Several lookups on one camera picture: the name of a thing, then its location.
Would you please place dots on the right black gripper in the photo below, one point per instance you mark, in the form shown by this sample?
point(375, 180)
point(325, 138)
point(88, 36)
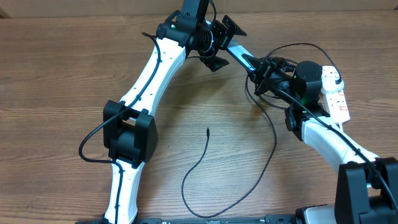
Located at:
point(262, 66)

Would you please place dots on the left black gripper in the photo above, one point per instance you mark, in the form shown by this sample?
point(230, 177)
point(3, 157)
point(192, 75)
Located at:
point(209, 57)

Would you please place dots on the Samsung Galaxy smartphone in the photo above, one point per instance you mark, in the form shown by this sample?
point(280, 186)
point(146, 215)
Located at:
point(236, 50)

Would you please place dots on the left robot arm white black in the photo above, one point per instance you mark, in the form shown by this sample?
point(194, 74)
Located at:
point(130, 133)

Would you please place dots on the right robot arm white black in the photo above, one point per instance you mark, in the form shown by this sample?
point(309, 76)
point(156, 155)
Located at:
point(366, 189)

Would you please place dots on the white charger plug adapter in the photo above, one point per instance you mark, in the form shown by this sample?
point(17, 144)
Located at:
point(331, 85)

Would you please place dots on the white power strip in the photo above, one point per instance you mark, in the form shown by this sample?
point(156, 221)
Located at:
point(335, 103)

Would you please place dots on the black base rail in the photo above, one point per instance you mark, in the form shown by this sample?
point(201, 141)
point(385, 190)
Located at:
point(267, 219)

